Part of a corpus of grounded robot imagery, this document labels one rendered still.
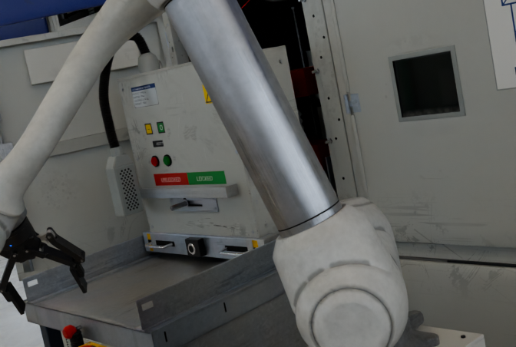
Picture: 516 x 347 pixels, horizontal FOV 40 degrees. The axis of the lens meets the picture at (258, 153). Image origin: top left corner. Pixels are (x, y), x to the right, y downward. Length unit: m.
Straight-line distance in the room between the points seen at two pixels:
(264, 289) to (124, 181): 0.57
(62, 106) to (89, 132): 1.15
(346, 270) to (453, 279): 0.85
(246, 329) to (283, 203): 0.77
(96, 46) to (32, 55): 1.09
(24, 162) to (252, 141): 0.38
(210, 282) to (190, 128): 0.45
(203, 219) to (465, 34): 0.84
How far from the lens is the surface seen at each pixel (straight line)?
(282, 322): 1.80
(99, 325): 1.71
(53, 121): 1.18
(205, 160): 1.87
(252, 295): 1.69
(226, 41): 0.99
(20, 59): 2.33
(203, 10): 1.00
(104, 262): 2.13
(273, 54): 1.86
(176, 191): 1.93
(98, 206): 2.36
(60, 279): 2.06
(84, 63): 1.22
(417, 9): 1.67
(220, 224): 1.89
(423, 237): 1.79
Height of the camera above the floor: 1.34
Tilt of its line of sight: 7 degrees down
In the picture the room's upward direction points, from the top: 11 degrees counter-clockwise
